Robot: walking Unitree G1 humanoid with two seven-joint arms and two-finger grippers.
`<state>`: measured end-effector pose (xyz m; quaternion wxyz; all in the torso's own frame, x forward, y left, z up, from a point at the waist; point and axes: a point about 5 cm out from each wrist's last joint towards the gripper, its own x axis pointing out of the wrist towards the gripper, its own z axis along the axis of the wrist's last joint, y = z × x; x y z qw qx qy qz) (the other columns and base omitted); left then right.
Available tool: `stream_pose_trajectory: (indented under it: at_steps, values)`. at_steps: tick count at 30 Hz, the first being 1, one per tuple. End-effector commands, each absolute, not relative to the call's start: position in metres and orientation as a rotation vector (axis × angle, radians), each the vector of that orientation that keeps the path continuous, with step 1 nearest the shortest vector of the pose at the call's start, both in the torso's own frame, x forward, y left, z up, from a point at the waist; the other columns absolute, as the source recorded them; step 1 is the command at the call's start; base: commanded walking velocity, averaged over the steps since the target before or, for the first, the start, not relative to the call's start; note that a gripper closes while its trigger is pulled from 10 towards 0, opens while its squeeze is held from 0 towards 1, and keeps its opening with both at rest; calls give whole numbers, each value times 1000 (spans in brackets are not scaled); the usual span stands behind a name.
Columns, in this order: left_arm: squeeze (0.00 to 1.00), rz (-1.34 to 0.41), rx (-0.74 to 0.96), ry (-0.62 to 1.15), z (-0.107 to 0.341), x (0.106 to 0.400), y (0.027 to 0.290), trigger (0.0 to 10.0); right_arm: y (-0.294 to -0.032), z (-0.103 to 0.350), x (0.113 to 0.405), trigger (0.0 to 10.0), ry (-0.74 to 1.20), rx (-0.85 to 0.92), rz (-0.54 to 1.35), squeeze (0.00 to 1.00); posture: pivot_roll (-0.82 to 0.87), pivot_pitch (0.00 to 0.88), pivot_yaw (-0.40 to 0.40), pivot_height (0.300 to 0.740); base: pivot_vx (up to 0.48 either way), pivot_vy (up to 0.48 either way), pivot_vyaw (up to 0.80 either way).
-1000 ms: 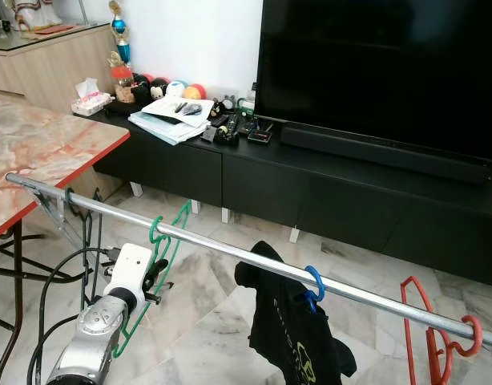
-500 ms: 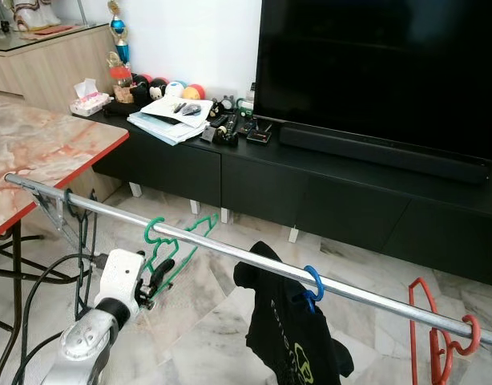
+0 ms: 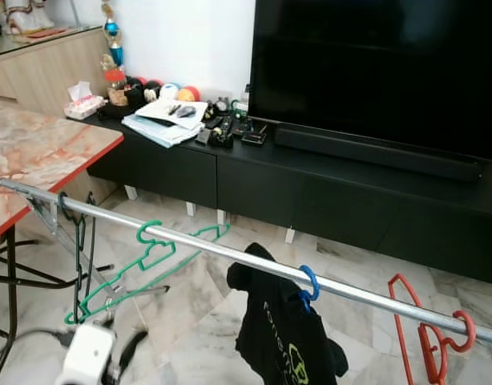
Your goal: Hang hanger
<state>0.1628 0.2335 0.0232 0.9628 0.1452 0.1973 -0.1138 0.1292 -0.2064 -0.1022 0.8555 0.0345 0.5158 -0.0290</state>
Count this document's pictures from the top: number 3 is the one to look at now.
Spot small black electronic box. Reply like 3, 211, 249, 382
240, 123, 269, 147

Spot flat red tray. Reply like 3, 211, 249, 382
26, 26, 71, 39

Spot black wire hanger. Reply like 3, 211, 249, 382
58, 191, 99, 322

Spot marble pattern folding table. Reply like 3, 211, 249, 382
0, 100, 125, 385

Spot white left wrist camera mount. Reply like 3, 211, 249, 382
60, 322, 117, 385

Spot red plastic hanger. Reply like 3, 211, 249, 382
388, 274, 477, 385

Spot white paper stack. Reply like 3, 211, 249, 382
121, 98, 208, 150

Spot white ceramic figurine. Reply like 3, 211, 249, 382
4, 0, 56, 34

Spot red lidded jar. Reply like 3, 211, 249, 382
102, 68, 128, 107

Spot green plastic hanger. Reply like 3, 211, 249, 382
64, 219, 231, 326

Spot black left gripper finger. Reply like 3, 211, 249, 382
116, 327, 149, 378

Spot large black television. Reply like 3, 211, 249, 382
248, 0, 492, 161

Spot black electronic gadget pile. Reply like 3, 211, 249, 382
195, 95, 237, 150

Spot black round plush toy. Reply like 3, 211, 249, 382
124, 76, 145, 109
142, 78, 163, 107

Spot light wooden sideboard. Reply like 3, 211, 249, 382
0, 26, 119, 235

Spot pink tissue box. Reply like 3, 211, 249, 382
64, 80, 107, 121

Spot silver metal clothes rack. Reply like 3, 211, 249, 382
0, 178, 492, 347

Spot blue plastic hanger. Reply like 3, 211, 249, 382
297, 265, 321, 314

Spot black fonemax print T-shirt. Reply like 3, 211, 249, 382
227, 242, 349, 385

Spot black TV cabinet white legs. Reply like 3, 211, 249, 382
84, 100, 492, 286

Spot blue gold hanging ornament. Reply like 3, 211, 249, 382
100, 0, 127, 69

